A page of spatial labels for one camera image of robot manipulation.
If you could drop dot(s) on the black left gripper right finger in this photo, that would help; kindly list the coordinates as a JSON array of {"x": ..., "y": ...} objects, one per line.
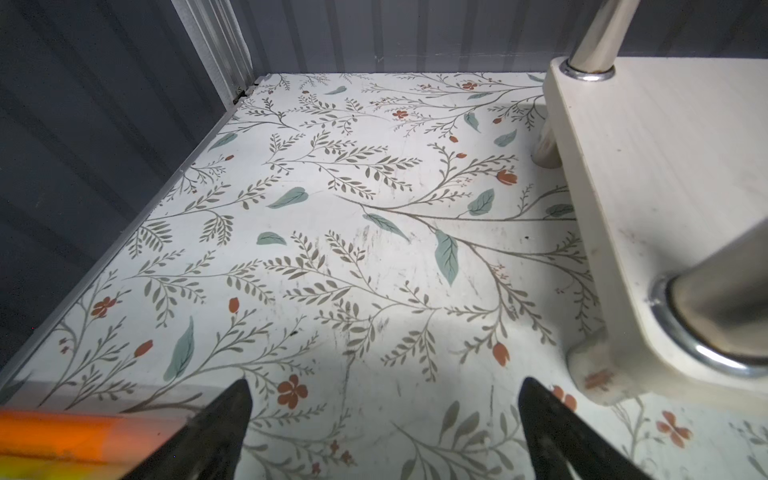
[{"x": 561, "y": 445}]

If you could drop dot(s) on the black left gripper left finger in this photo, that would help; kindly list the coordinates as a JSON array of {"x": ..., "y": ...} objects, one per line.
[{"x": 208, "y": 446}]

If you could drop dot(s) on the white two-tier shelf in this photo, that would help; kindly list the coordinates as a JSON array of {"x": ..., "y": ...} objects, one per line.
[{"x": 666, "y": 163}]

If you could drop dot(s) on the colourful marker pack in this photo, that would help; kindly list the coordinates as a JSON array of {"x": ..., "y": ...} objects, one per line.
[{"x": 54, "y": 445}]

